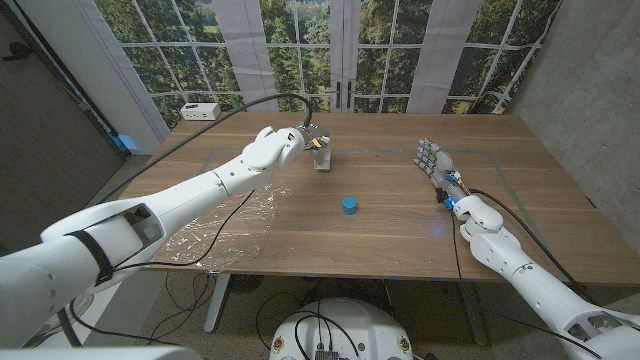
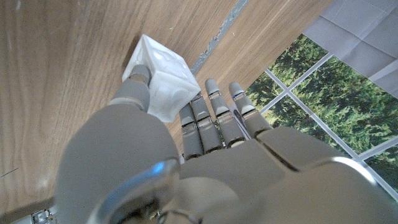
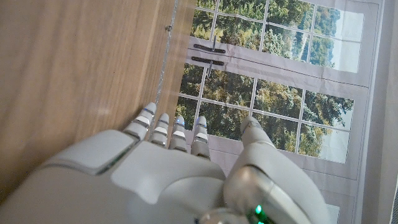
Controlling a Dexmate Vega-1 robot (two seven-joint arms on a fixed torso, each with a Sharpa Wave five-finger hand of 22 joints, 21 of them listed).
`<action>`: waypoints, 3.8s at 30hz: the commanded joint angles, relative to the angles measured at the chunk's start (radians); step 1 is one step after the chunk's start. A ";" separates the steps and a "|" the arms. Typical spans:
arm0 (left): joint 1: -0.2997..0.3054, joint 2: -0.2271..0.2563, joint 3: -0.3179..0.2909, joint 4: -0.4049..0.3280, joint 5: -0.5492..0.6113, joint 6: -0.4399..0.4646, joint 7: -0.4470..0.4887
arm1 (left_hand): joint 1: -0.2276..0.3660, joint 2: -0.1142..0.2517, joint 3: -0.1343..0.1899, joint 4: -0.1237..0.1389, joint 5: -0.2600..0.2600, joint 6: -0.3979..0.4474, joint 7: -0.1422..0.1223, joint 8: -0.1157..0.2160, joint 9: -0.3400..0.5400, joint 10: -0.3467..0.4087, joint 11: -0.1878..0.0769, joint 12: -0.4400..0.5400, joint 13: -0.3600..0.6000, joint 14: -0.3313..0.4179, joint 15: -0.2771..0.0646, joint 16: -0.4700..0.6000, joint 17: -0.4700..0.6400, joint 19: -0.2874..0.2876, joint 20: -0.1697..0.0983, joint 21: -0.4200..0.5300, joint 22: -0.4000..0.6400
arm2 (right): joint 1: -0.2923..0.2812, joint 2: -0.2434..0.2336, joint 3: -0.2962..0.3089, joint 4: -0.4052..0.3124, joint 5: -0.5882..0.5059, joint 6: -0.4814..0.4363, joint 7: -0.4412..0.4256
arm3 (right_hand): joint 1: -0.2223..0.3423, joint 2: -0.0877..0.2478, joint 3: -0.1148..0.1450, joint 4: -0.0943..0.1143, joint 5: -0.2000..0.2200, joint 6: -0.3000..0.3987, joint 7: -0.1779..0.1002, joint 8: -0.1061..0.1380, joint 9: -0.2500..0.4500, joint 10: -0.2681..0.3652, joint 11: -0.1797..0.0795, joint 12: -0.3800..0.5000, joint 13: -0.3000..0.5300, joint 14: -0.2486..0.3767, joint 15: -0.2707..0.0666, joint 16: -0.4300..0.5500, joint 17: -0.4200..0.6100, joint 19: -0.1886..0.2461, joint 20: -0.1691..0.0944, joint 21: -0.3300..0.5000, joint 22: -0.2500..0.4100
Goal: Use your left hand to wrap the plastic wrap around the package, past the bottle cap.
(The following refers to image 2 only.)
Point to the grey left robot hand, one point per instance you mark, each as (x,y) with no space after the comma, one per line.
(217,180)

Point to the small white package box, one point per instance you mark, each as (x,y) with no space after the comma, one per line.
(169,81)

